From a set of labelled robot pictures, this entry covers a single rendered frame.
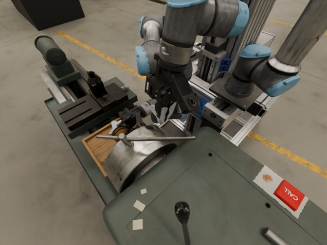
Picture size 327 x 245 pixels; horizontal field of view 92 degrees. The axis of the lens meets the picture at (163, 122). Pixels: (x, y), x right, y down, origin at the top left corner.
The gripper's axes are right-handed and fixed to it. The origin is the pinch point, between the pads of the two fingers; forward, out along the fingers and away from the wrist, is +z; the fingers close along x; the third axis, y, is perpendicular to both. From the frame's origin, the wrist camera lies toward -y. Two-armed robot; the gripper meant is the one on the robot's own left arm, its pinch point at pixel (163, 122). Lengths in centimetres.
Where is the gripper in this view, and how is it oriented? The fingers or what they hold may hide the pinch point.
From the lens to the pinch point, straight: 51.3
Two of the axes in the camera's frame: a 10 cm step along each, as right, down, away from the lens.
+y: -6.6, -6.1, 4.4
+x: -7.3, 3.7, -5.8
